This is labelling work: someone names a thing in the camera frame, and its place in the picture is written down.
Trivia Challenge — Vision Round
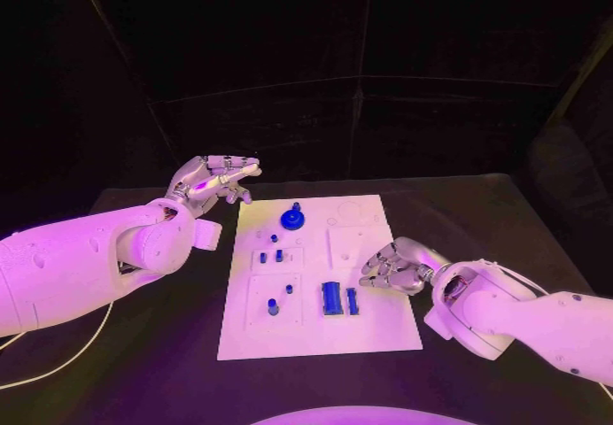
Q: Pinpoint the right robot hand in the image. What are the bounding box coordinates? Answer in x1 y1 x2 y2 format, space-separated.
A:
358 236 452 297

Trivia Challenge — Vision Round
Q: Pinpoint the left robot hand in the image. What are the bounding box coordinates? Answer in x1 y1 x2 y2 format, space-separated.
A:
163 154 263 220

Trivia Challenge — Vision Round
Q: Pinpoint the white task board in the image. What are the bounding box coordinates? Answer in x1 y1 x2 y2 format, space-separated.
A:
216 194 424 361

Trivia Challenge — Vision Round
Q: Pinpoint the large blue block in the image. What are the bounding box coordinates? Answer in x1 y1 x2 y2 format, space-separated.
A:
320 281 345 316

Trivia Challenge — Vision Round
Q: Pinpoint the blue gear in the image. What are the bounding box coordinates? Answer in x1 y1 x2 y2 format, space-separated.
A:
280 209 307 231

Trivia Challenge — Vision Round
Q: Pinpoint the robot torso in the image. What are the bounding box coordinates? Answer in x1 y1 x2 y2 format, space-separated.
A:
251 405 473 425

